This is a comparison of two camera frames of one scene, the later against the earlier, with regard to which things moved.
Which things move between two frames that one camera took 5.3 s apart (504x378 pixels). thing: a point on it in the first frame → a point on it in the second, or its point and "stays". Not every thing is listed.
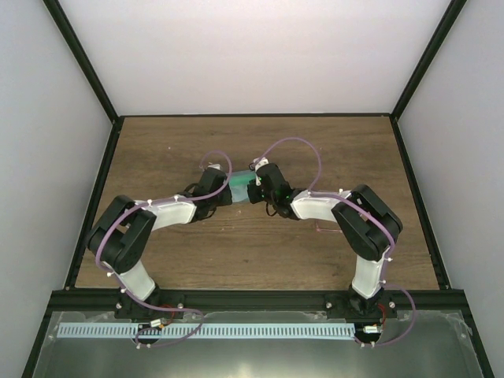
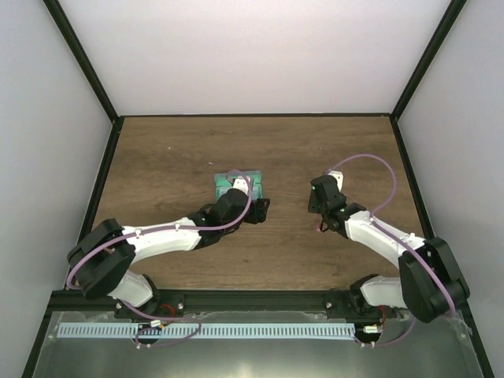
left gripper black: [227, 200] → [259, 211]
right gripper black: [254, 197] → [313, 206]
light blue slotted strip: [139, 331] stays
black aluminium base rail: [344, 303] stays
